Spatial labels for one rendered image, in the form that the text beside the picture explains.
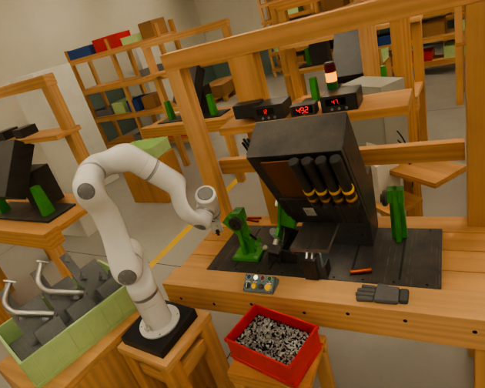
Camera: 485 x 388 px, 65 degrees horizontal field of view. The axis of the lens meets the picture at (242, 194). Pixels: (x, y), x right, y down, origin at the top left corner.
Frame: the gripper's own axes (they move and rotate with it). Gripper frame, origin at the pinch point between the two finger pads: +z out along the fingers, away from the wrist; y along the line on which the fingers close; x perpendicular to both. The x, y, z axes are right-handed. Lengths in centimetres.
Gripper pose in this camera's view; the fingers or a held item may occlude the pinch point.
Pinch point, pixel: (216, 229)
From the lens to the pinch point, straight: 176.2
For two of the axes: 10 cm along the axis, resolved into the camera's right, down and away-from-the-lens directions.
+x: -9.4, 3.3, -1.1
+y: -3.3, -7.9, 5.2
